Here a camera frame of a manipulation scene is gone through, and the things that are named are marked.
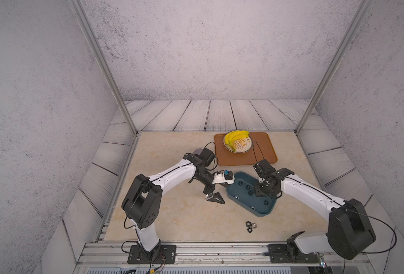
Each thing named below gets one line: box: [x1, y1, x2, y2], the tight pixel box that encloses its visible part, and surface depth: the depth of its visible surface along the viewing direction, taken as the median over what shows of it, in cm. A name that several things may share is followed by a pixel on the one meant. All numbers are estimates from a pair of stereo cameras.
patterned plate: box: [222, 130, 253, 154], surface depth 114 cm
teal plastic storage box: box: [226, 171, 278, 217], surface depth 91 cm
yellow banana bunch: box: [224, 130, 250, 152], surface depth 113 cm
